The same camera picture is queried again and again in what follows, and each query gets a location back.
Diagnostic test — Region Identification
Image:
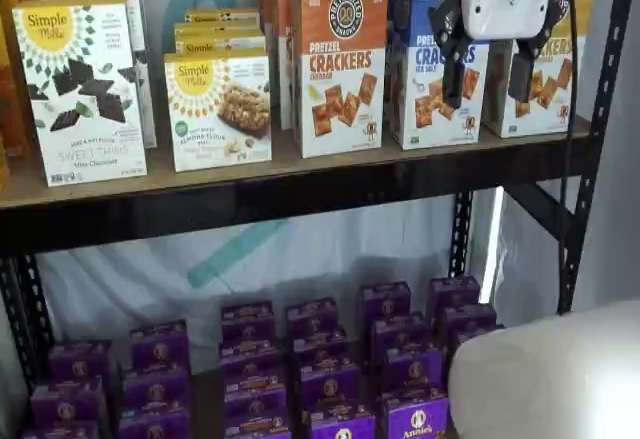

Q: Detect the wooden shelf board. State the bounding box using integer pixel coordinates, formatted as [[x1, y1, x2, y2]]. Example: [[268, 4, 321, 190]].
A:
[[0, 112, 592, 210]]

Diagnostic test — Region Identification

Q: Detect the blue pretzel crackers box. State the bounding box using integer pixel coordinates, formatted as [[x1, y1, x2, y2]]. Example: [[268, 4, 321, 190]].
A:
[[388, 0, 491, 152]]

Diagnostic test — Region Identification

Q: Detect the white backdrop cloth teal print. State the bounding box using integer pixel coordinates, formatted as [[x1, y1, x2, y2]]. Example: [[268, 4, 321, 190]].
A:
[[34, 0, 506, 360]]

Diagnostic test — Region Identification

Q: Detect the black metal rack frame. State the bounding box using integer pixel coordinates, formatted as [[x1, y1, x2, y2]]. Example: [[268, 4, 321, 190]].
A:
[[0, 0, 640, 400]]

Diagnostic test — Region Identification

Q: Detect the Simple Mills almond bars box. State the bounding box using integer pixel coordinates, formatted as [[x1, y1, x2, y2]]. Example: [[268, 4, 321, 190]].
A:
[[173, 21, 265, 40], [183, 7, 262, 28], [173, 34, 267, 58], [163, 47, 274, 173]]

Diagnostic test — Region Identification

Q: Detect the Simple Mills mint chocolate box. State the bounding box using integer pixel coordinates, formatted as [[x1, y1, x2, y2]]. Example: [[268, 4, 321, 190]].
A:
[[38, 0, 159, 149], [10, 0, 150, 188]]

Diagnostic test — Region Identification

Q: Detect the yellow white pretzel crackers box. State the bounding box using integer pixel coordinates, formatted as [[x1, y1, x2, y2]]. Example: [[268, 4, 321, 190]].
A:
[[481, 0, 599, 139]]

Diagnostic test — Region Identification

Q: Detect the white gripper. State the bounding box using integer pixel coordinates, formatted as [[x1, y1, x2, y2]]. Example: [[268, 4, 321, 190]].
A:
[[428, 0, 562, 110]]

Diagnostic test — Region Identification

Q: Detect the purple Annie's box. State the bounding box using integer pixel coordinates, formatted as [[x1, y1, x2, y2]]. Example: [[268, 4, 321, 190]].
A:
[[428, 276, 481, 315], [298, 356, 361, 410], [370, 312, 429, 360], [439, 303, 499, 340], [30, 378, 109, 428], [48, 341, 114, 385], [223, 373, 287, 410], [221, 301, 276, 340], [360, 281, 412, 328], [130, 319, 190, 370], [118, 406, 190, 439], [22, 421, 101, 439], [309, 401, 376, 439], [292, 331, 351, 365], [223, 402, 290, 439], [219, 338, 281, 378], [383, 346, 446, 398], [122, 366, 190, 410], [452, 326, 504, 355], [286, 297, 341, 338], [387, 393, 450, 439]]

